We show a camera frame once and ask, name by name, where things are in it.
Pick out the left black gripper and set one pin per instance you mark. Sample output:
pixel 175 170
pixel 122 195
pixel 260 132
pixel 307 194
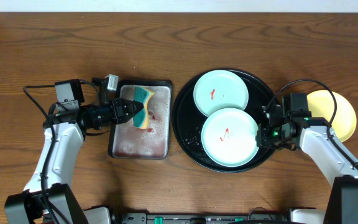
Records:
pixel 119 111

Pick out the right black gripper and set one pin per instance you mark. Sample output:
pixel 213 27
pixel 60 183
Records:
pixel 263 140

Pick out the green yellow sponge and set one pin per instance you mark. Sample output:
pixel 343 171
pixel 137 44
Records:
pixel 143 96

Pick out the light green plate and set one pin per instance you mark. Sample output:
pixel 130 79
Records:
pixel 228 137

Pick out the yellow plate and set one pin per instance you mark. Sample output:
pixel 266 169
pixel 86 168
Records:
pixel 321 104

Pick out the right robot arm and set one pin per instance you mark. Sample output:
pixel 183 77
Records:
pixel 316 138

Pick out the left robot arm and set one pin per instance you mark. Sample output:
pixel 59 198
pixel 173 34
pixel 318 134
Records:
pixel 48 194

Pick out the black rectangular soapy tray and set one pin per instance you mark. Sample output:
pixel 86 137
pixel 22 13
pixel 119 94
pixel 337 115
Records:
pixel 128 142

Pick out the round black tray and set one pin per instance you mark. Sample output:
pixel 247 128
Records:
pixel 187 121

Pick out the light blue plate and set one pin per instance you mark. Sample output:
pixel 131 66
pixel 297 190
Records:
pixel 219 89

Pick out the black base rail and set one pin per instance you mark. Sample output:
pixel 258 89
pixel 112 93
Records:
pixel 256 215

